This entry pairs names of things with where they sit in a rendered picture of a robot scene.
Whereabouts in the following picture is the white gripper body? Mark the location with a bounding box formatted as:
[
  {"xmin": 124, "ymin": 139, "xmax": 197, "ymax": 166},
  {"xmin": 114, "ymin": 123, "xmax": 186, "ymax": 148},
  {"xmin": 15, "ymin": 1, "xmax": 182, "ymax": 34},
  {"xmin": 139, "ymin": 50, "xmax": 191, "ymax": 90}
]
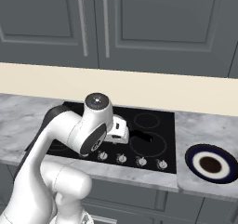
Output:
[{"xmin": 104, "ymin": 127, "xmax": 130, "ymax": 144}]

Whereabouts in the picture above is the silver hob knob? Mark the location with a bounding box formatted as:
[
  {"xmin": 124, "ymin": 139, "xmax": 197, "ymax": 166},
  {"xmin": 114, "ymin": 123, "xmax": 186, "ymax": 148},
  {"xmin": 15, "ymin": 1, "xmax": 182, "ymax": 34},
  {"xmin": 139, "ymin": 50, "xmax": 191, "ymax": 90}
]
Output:
[
  {"xmin": 155, "ymin": 158, "xmax": 168, "ymax": 171},
  {"xmin": 135, "ymin": 155, "xmax": 149, "ymax": 168},
  {"xmin": 97, "ymin": 150, "xmax": 110, "ymax": 162},
  {"xmin": 115, "ymin": 152, "xmax": 128, "ymax": 165}
]

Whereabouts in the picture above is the black glass hob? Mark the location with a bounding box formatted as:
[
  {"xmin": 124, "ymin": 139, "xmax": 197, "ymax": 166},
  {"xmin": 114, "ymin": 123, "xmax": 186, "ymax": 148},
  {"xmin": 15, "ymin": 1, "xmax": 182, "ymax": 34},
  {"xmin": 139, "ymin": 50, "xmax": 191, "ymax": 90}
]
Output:
[{"xmin": 24, "ymin": 100, "xmax": 178, "ymax": 175}]

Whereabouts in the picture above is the grey drawer front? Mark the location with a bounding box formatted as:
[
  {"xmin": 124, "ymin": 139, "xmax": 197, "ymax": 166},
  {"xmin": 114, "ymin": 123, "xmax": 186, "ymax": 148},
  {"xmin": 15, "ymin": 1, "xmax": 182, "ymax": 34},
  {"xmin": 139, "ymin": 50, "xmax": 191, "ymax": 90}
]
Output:
[{"xmin": 83, "ymin": 178, "xmax": 169, "ymax": 211}]

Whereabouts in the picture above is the dark blue white plate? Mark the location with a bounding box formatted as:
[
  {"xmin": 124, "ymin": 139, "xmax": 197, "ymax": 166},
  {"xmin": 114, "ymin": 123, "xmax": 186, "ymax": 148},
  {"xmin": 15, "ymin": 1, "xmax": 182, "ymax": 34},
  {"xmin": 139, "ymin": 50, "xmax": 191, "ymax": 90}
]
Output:
[{"xmin": 184, "ymin": 143, "xmax": 238, "ymax": 185}]

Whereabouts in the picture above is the grey base cupboard front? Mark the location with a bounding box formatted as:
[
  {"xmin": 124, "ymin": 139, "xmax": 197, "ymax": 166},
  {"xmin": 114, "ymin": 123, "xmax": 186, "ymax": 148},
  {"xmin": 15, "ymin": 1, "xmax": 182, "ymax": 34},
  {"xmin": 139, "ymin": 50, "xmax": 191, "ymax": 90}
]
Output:
[{"xmin": 196, "ymin": 196, "xmax": 238, "ymax": 224}]

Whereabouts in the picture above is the grey bar cupboard handle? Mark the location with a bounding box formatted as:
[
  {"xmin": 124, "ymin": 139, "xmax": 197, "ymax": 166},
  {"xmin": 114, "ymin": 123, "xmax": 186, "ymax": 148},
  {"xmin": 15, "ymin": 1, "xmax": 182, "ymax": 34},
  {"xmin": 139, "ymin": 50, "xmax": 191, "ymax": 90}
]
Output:
[
  {"xmin": 102, "ymin": 0, "xmax": 111, "ymax": 59},
  {"xmin": 76, "ymin": 0, "xmax": 89, "ymax": 58}
]

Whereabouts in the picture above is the wide grey wall cupboard door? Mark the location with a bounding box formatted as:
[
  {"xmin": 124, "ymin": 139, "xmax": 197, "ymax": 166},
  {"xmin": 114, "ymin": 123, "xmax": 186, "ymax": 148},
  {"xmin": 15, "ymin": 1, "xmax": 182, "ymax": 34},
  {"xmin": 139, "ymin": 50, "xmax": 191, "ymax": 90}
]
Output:
[{"xmin": 93, "ymin": 0, "xmax": 238, "ymax": 79}]

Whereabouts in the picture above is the narrow grey wall cupboard door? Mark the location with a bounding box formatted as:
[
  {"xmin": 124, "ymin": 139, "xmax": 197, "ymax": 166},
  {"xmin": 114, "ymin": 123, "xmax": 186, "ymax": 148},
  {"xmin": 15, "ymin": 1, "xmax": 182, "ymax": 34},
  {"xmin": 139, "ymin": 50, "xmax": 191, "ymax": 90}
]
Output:
[{"xmin": 228, "ymin": 45, "xmax": 238, "ymax": 79}]

